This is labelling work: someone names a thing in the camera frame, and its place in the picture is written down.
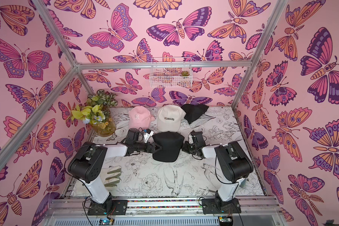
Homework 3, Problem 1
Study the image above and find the aluminium front rail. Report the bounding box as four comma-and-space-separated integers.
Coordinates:
45, 196, 281, 218

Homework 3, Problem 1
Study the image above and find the black cap back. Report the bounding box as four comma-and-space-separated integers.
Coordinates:
181, 104, 209, 124

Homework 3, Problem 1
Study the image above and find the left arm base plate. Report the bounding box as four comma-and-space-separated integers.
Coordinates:
87, 195, 128, 216

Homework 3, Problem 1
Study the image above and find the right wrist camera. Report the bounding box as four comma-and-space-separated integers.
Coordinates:
188, 134, 194, 144

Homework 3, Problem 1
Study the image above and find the green dustpan brush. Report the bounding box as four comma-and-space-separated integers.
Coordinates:
237, 178, 247, 188

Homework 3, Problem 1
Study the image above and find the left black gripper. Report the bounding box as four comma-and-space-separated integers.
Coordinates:
133, 142, 163, 154

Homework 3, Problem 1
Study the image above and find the pink cap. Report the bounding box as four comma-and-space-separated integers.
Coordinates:
129, 106, 155, 129

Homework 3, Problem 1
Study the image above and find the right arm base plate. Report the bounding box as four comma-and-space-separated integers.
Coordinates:
199, 194, 242, 214

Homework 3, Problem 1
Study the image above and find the white wire basket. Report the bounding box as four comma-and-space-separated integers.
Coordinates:
148, 56, 193, 89

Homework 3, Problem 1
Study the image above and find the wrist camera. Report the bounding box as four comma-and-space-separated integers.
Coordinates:
188, 134, 194, 144
143, 129, 154, 143

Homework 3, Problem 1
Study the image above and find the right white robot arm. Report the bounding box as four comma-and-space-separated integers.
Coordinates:
182, 131, 254, 202

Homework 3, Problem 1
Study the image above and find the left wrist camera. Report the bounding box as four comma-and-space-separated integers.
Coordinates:
143, 129, 154, 143

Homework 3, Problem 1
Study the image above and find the small green succulent plant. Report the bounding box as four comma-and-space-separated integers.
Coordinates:
181, 71, 190, 77

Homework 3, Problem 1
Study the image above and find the white Colorado cap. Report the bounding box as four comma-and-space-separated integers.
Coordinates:
157, 105, 186, 132

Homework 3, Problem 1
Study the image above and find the black cap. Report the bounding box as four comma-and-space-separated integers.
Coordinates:
152, 131, 185, 163
181, 104, 209, 124

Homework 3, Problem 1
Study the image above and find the amber vase with flowers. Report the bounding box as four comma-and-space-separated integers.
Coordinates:
71, 89, 118, 137

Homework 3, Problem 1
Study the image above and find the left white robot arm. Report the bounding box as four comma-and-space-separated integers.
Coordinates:
67, 129, 162, 205

